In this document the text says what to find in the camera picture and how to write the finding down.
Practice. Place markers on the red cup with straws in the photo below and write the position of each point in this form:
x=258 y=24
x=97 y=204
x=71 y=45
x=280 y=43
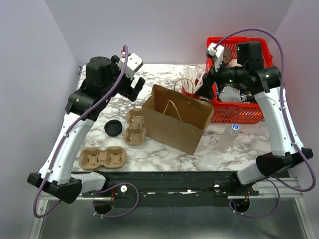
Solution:
x=190 y=80

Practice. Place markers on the grey crumpled pouch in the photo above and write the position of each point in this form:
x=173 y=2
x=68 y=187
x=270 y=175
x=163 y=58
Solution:
x=230 y=94

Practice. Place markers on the clear plastic water bottle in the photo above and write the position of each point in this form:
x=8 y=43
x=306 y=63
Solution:
x=228 y=137

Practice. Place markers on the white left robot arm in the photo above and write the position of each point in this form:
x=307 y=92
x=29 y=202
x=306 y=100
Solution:
x=105 y=77

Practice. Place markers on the black mounting base rail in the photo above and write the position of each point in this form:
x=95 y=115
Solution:
x=175 y=189

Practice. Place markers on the black coffee cup lid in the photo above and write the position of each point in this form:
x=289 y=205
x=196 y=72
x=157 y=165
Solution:
x=113 y=127

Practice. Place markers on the brown cardboard cup carrier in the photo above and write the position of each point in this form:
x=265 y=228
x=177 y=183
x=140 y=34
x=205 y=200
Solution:
x=93 y=158

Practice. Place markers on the brown paper bag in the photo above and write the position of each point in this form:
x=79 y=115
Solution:
x=175 y=119

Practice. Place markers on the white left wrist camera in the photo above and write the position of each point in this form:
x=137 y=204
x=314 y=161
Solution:
x=133 y=65

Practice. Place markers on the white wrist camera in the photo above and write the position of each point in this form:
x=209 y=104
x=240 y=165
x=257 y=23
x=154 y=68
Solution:
x=133 y=65
x=215 y=52

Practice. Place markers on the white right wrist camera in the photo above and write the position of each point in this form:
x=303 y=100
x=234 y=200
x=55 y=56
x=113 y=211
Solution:
x=215 y=52

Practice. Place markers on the red plastic basket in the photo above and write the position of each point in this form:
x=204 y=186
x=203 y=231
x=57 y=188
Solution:
x=240 y=113

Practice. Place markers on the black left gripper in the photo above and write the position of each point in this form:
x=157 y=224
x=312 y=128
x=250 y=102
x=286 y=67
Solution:
x=130 y=93

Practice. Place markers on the black coffee bag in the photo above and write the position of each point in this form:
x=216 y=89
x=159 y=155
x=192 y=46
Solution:
x=246 y=95

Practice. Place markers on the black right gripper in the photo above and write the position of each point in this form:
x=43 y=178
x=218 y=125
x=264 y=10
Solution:
x=207 y=90

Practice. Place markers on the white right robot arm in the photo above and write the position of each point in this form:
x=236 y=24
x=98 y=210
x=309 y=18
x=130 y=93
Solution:
x=264 y=83

